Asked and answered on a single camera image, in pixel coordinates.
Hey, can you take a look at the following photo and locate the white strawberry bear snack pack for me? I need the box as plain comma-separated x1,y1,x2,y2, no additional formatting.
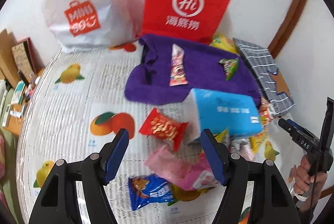
169,43,188,87

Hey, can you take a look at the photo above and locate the brown wooden door frame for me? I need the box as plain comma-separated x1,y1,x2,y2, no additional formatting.
268,0,307,58

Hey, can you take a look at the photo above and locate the yellow snack bag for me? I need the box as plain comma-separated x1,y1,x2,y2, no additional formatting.
209,34,238,55

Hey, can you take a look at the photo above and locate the green snack packet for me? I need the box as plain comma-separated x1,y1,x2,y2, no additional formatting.
218,58,239,81

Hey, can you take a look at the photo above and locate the brown framed picture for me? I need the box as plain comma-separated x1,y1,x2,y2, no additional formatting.
11,37,38,81

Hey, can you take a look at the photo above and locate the pink white snack packet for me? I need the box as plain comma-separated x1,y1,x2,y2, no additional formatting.
191,152,220,190

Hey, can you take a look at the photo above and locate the red snack packet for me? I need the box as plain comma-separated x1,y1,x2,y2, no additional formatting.
139,107,188,151

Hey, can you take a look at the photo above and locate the fruit print table cover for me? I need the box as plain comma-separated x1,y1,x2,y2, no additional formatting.
15,41,306,224

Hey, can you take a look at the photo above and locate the white Miniso plastic bag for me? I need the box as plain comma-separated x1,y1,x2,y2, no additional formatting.
43,0,135,53

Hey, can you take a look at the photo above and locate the grey plaid cloth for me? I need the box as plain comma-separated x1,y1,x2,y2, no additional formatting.
233,38,295,117

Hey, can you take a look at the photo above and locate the blue cookie snack packet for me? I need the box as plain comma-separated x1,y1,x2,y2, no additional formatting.
128,174,174,211

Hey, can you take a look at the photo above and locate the person's right hand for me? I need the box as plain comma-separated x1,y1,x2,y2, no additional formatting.
293,155,328,198

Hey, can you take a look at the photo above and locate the yellow small snack packet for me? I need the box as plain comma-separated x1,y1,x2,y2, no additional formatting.
249,129,268,154

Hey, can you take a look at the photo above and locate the purple towel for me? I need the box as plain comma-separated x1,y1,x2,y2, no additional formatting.
125,34,260,106

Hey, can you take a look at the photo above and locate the blue tissue pack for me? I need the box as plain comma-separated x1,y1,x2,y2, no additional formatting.
182,88,263,144

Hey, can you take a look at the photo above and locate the red Haidilao tote bag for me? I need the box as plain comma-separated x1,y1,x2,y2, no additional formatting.
142,0,230,44

